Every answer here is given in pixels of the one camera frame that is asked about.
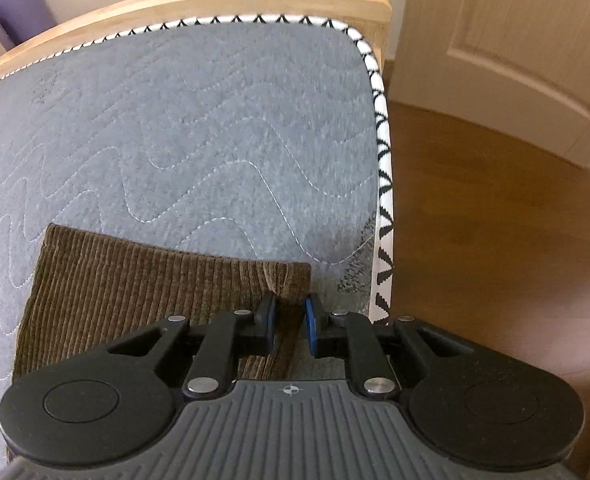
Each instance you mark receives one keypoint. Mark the wooden bed frame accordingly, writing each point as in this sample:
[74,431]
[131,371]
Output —
[225,0]

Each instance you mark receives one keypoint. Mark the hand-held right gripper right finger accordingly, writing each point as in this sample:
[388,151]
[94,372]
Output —
[310,321]

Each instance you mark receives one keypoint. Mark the light wooden door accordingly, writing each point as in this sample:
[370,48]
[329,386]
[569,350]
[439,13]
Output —
[500,35]

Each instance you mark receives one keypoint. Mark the purple folded object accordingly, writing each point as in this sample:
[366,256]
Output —
[20,15]

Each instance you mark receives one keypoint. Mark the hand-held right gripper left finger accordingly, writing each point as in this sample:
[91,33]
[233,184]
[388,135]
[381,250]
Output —
[271,312]

